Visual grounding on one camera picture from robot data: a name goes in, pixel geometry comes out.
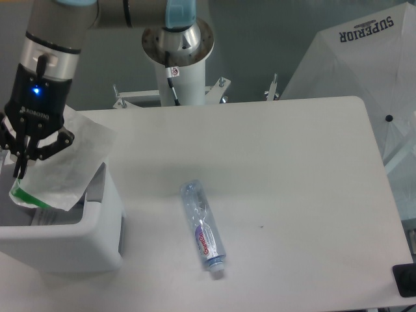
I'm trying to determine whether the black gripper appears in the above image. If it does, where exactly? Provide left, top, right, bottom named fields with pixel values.
left=1, top=64, right=75, bottom=178

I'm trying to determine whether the clear plastic wrapper green strip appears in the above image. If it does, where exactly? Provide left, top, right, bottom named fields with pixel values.
left=9, top=106, right=117, bottom=211

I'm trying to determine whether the crushed clear plastic bottle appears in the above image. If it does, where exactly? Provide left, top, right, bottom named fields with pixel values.
left=180, top=179, right=226, bottom=280

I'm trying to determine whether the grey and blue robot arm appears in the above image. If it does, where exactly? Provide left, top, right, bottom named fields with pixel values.
left=1, top=1, right=196, bottom=179

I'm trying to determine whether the paper trash in can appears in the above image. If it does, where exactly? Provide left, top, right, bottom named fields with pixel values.
left=31, top=207, right=84, bottom=226

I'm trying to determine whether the white plastic trash can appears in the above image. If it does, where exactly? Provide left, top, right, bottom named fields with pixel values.
left=1, top=151, right=126, bottom=273

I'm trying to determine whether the white Superior umbrella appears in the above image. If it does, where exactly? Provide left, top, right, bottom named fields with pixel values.
left=282, top=3, right=415, bottom=220

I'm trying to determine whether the black device at table edge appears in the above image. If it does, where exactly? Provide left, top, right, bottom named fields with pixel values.
left=392, top=263, right=415, bottom=298

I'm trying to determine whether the black cable on pedestal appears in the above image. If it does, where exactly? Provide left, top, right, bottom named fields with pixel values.
left=164, top=51, right=181, bottom=107

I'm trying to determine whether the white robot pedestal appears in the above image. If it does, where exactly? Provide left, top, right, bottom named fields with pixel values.
left=142, top=18, right=215, bottom=107

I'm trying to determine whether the white metal base frame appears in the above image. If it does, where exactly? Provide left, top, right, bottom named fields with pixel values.
left=113, top=73, right=280, bottom=109

